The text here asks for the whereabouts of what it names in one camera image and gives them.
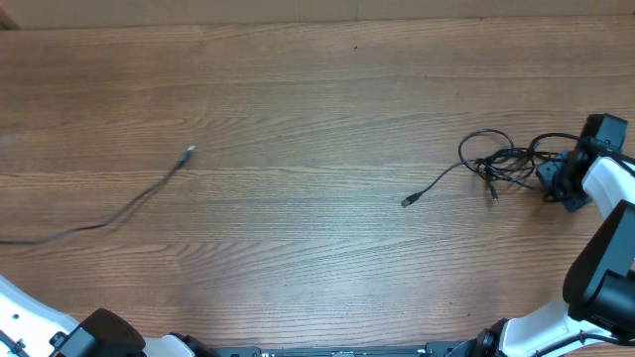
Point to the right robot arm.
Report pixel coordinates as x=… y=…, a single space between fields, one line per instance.
x=597 y=304

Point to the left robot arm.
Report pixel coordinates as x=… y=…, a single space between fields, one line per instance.
x=31 y=328

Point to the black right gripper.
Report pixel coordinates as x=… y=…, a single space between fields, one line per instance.
x=546 y=174

